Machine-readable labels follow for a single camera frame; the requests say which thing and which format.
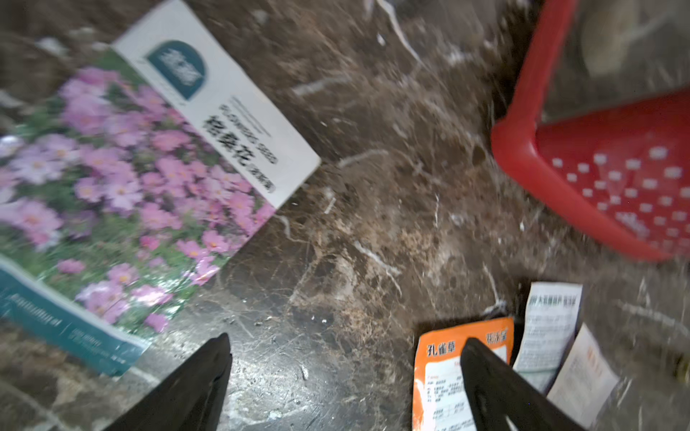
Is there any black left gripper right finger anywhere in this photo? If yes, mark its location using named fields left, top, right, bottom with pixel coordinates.
left=460, top=338, right=583, bottom=431

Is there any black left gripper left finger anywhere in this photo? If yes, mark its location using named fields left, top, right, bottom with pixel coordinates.
left=107, top=333, right=233, bottom=430

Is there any orange marigold seed packet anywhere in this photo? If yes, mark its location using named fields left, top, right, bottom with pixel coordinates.
left=411, top=317, right=514, bottom=431

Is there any white orange-text seed packet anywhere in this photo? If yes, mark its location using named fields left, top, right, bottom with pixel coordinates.
left=547, top=324, right=619, bottom=429

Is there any white green-text seed packet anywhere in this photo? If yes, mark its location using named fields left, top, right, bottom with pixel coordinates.
left=513, top=282, right=582, bottom=393

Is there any red polka dot toaster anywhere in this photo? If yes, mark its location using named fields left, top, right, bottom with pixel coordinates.
left=491, top=1, right=689, bottom=261

